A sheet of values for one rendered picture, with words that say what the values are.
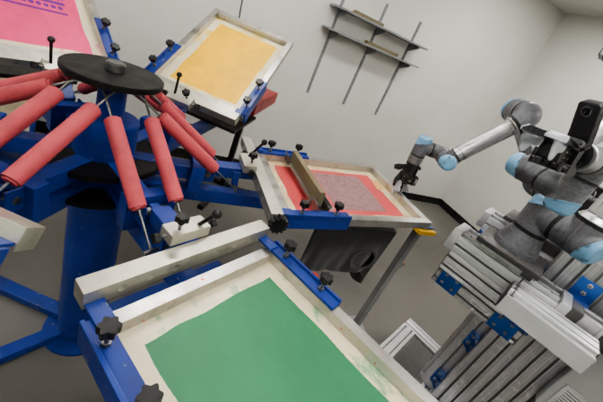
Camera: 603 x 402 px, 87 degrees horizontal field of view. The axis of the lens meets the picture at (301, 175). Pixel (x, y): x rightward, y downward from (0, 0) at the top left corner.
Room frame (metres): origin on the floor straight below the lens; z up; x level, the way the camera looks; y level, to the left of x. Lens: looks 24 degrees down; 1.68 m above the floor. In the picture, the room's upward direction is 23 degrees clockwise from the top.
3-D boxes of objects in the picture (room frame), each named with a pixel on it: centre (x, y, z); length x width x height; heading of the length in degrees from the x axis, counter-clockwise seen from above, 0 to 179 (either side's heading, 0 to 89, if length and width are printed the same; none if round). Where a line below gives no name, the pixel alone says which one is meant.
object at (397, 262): (1.70, -0.76, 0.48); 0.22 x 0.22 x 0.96; 29
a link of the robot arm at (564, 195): (0.90, -0.68, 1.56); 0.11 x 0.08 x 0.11; 29
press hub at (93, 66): (1.01, 0.72, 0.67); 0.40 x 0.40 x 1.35
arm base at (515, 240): (1.13, -0.85, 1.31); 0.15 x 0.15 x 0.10
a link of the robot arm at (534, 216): (1.13, -0.85, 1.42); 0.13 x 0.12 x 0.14; 29
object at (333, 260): (1.39, -0.34, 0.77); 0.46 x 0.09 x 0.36; 119
